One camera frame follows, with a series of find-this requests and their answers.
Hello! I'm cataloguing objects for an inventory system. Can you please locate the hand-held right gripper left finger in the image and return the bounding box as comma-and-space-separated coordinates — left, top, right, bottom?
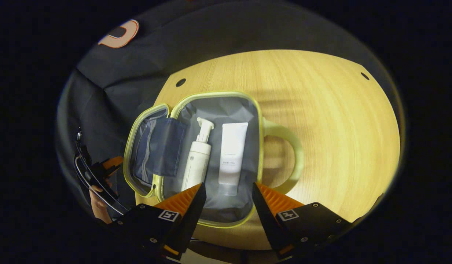
109, 183, 207, 259

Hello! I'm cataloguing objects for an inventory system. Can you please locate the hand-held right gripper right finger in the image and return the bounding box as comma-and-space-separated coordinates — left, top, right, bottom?
251, 182, 353, 257

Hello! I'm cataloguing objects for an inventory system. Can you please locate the white pump bottle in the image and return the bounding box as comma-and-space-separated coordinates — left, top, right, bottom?
181, 117, 214, 192

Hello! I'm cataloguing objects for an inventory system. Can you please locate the white squeeze tube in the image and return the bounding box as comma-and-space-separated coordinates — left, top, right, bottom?
218, 122, 249, 197

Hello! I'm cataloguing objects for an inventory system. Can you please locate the pale yellow suitcase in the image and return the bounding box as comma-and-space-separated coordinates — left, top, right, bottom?
123, 91, 304, 228

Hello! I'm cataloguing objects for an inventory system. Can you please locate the black backdrop cloth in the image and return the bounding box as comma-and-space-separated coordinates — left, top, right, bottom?
55, 0, 395, 220

